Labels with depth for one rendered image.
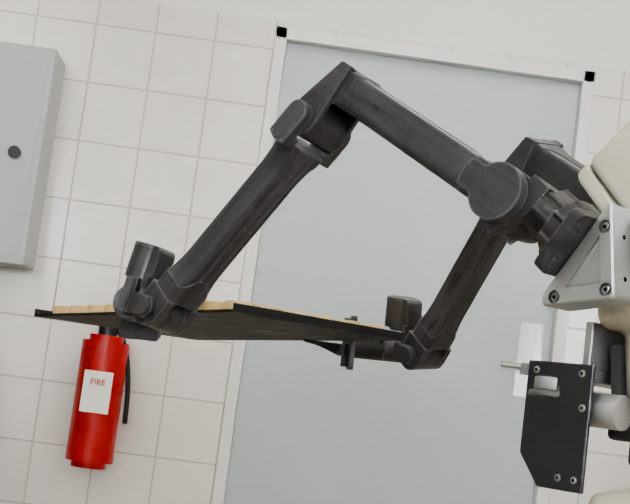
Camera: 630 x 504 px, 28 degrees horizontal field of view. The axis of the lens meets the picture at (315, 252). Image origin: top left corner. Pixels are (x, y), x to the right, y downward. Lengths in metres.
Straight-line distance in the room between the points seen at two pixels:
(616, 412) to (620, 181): 0.30
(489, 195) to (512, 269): 2.73
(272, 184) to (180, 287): 0.21
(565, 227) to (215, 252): 0.61
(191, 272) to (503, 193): 0.56
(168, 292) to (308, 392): 2.31
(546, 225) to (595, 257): 0.07
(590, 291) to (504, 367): 2.80
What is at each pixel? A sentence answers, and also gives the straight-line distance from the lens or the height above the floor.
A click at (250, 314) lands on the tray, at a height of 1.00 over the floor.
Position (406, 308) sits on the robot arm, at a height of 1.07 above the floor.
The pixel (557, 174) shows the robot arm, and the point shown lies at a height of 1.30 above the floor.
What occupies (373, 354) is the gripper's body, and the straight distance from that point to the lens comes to 2.40.
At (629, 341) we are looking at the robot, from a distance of 1.65.
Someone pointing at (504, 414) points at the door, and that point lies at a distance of 4.28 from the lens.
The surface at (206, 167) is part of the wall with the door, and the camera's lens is 4.21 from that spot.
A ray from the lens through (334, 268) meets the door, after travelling 4.21.
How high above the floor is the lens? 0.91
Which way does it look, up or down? 6 degrees up
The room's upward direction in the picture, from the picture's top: 8 degrees clockwise
